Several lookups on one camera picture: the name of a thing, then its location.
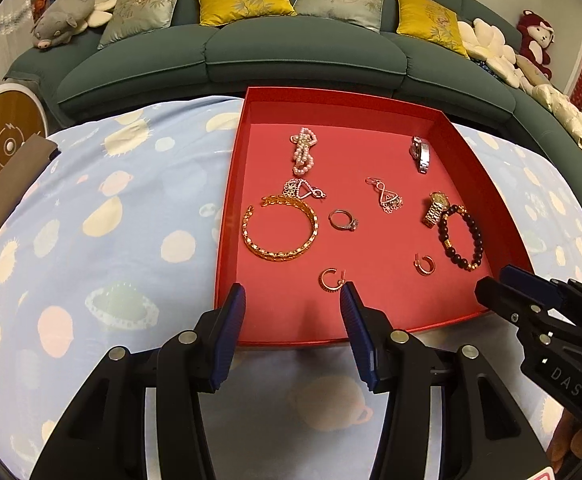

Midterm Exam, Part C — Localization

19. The black bead bracelet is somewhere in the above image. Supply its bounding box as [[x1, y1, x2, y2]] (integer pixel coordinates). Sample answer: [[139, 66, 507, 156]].
[[436, 204, 486, 272]]

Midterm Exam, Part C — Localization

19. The gold hoop earring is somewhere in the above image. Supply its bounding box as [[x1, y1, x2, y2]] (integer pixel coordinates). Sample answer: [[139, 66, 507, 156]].
[[318, 268, 346, 292], [413, 254, 436, 276]]

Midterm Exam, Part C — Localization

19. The gold wristwatch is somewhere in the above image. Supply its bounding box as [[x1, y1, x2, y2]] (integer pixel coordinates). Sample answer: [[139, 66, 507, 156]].
[[422, 191, 451, 229]]

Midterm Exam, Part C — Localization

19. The silver infinity pendant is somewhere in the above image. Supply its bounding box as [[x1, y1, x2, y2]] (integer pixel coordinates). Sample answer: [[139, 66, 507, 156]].
[[365, 177, 403, 214]]

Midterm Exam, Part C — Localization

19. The silver wristwatch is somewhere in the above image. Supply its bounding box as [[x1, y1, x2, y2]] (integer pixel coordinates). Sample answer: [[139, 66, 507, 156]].
[[409, 136, 430, 174]]

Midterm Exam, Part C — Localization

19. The silver ring with stone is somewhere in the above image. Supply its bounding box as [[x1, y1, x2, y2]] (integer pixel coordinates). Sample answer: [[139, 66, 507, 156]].
[[327, 208, 361, 232]]

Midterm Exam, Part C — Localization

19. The gold chain bracelet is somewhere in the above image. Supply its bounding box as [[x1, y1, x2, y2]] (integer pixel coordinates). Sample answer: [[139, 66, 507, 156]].
[[241, 194, 321, 262]]

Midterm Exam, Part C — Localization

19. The silver crystal charm pendant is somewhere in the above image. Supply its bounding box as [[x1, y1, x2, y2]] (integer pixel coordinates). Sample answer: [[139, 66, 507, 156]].
[[281, 179, 327, 200]]

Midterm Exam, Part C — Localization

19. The white pearl bracelet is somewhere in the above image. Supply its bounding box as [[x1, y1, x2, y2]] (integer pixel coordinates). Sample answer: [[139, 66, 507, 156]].
[[289, 127, 318, 178]]

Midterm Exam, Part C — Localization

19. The red jewelry tray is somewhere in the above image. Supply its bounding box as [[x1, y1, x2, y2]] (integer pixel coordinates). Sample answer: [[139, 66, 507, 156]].
[[216, 87, 531, 347]]

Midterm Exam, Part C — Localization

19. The person's right hand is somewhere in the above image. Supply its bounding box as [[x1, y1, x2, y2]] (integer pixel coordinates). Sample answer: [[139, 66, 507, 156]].
[[546, 410, 582, 472]]

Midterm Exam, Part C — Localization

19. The cream quilted blanket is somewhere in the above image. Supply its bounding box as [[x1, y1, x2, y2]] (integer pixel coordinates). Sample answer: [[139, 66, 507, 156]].
[[531, 84, 582, 151]]

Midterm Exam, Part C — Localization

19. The blue planet-print tablecloth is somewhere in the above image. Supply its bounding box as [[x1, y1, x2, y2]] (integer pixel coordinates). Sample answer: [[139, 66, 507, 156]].
[[0, 95, 582, 480]]

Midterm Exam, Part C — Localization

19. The beige small pillow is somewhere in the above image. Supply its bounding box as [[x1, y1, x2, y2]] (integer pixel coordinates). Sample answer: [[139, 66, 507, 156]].
[[516, 54, 549, 87]]

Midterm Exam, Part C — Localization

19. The red plush monkey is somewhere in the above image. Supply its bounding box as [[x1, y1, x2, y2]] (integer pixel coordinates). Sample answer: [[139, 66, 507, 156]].
[[517, 9, 555, 79]]

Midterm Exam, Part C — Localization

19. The white flower cushion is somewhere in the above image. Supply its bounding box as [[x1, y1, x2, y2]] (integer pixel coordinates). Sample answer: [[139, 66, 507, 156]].
[[458, 18, 523, 89]]

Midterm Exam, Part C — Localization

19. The brown cloth pouch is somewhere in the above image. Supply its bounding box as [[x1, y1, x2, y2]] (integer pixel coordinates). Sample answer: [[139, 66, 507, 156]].
[[0, 134, 60, 229]]

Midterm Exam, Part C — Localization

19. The yellow floral cushion right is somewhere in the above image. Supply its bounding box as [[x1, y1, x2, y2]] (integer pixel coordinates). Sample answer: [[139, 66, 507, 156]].
[[396, 0, 469, 58]]

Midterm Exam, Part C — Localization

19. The round wood-faced white appliance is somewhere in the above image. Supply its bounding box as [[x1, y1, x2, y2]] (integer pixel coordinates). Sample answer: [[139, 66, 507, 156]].
[[0, 82, 48, 171]]

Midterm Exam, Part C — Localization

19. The dark green sectional sofa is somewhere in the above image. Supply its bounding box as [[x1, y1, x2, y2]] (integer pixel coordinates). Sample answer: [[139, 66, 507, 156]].
[[8, 0, 582, 206]]

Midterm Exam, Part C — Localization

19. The grey floral cushion left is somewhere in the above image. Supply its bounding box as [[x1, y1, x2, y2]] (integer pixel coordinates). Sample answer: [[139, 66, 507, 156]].
[[98, 0, 178, 50]]

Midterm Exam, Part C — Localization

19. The grey plush pig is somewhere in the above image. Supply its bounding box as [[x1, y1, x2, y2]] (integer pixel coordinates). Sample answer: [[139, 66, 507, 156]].
[[32, 0, 94, 50]]

